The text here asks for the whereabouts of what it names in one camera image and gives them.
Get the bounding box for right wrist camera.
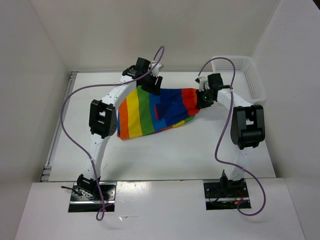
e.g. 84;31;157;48
195;76;210;92

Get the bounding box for purple cable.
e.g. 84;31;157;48
198;57;267;216
60;45;166;222

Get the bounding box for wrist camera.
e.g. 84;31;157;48
150;62;164;77
195;76;210;92

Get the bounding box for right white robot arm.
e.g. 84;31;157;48
195;73;265;197

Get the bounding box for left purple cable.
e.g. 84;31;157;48
60;45;166;222

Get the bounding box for rainbow striped shorts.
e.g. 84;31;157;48
117;87;200;140

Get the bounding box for white plastic basket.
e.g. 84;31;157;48
211;55;267;104

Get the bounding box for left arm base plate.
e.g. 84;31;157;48
68;182;117;213

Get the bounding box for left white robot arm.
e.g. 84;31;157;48
77;57;163;200

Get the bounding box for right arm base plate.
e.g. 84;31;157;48
203;181;252;211

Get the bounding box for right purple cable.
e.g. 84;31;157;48
198;57;267;216

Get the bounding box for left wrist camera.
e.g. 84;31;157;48
150;62;164;77

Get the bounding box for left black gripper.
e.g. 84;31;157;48
140;71;162;96

